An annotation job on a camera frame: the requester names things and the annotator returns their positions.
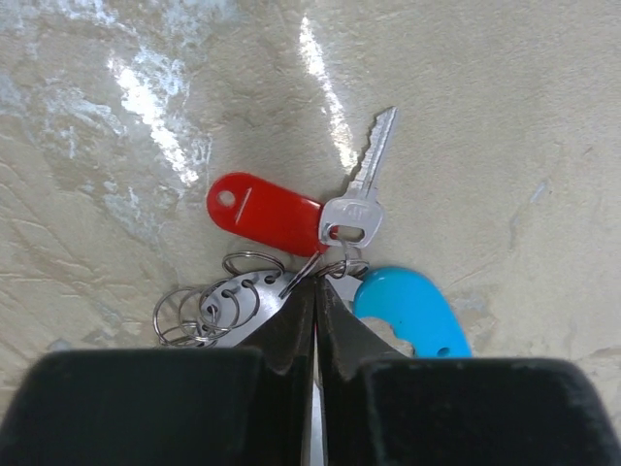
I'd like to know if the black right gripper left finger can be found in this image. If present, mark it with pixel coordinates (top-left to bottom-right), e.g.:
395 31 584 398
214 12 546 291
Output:
1 280 315 465

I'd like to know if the silver key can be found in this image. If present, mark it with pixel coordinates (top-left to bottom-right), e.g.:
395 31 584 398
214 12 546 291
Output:
318 106 398 249

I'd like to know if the red key tag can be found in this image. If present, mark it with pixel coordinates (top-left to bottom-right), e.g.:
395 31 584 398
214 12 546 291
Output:
206 172 328 257

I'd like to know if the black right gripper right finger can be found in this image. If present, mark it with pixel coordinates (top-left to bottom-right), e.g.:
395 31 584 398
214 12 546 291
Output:
317 280 620 465

